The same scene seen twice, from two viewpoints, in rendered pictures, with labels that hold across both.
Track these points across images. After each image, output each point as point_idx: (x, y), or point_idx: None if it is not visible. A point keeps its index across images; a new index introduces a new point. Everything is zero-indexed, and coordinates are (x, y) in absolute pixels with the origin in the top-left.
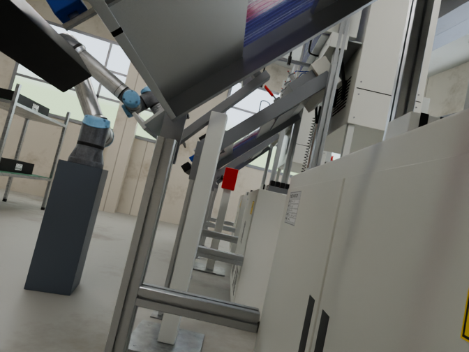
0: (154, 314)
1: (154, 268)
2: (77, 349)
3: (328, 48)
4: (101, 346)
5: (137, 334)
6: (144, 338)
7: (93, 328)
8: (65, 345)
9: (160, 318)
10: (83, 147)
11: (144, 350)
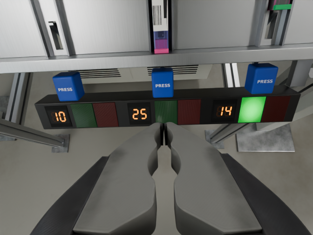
0: (218, 145)
1: (50, 189)
2: (311, 178)
3: None
4: (297, 165)
5: (269, 147)
6: (271, 140)
7: (275, 182)
8: (312, 188)
9: None
10: None
11: (289, 135)
